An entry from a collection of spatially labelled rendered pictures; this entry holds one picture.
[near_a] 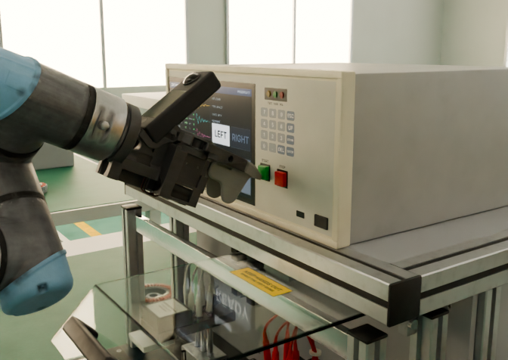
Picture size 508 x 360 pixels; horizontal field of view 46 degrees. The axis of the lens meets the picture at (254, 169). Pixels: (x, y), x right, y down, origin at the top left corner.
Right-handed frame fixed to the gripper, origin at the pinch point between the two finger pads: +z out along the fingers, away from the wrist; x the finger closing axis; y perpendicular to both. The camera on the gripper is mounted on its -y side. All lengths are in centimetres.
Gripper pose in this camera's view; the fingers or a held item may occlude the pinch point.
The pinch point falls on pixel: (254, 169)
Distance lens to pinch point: 78.5
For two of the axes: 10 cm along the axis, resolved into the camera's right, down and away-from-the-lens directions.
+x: 5.7, 1.6, -8.1
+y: -3.5, 9.4, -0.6
